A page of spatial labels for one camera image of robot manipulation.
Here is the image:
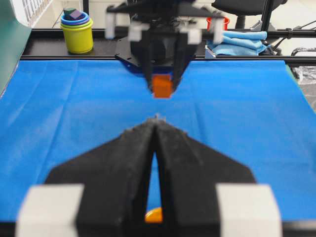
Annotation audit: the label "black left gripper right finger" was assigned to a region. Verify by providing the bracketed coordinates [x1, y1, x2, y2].
[155, 118, 282, 237]

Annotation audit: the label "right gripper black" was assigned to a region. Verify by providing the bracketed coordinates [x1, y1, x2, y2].
[105, 0, 224, 93]

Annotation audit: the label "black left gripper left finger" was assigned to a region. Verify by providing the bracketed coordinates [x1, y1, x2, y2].
[15, 119, 156, 237]

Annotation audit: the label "orange cube block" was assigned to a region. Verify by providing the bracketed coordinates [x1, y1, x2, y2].
[153, 74, 173, 99]

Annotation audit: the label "red cup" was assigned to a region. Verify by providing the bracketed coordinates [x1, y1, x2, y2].
[206, 17, 230, 32]

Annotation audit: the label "yellow plastic cup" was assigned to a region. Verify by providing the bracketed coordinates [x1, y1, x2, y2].
[145, 207, 163, 224]

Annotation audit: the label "folded light blue cloth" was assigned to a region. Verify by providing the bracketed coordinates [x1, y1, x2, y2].
[207, 31, 267, 56]

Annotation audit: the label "black office chair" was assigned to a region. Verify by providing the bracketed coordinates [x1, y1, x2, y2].
[211, 0, 275, 30]

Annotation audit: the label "stacked coloured cups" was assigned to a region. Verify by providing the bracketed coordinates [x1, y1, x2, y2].
[60, 12, 93, 54]

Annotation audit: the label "blue table cloth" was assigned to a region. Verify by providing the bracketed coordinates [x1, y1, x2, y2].
[0, 60, 316, 221]

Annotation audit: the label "purple and green blocks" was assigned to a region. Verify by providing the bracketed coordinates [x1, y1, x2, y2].
[63, 7, 82, 21]

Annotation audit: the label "black table frame rail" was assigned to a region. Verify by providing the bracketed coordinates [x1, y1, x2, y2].
[21, 29, 316, 67]

